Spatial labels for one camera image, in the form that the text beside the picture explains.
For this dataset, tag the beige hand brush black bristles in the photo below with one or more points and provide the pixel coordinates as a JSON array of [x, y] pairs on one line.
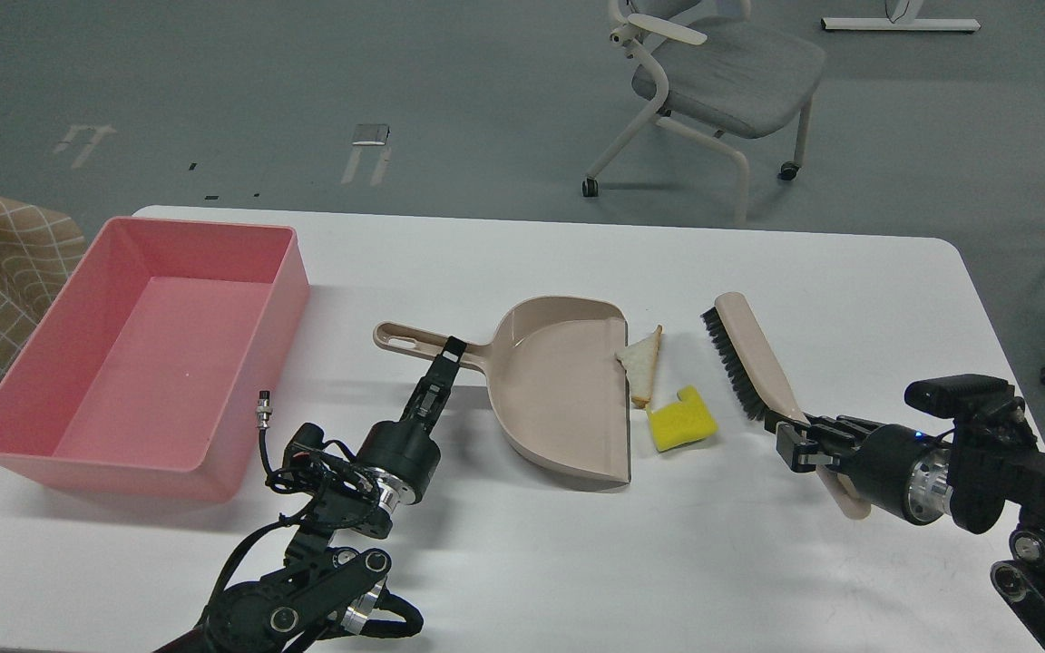
[[762, 386]]

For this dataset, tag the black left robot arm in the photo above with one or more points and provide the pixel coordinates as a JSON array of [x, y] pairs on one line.
[[286, 586]]

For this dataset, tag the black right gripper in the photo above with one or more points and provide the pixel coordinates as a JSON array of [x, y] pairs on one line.
[[895, 468]]

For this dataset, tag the toast bread slice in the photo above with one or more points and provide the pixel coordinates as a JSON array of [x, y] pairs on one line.
[[639, 362]]

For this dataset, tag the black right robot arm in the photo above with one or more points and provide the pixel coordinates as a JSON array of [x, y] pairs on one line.
[[989, 458]]

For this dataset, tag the white desk base foot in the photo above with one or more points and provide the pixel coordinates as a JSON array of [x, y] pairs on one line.
[[903, 17]]

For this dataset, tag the pink plastic bin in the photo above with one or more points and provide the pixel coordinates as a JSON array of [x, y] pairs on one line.
[[144, 375]]

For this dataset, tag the beige plastic dustpan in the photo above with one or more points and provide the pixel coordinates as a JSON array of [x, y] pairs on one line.
[[556, 385]]

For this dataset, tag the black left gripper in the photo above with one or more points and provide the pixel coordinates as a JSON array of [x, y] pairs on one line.
[[405, 449]]

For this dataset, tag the yellow sponge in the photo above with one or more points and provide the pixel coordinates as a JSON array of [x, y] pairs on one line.
[[686, 420]]

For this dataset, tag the grey office chair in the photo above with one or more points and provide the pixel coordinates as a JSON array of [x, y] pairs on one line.
[[716, 76]]

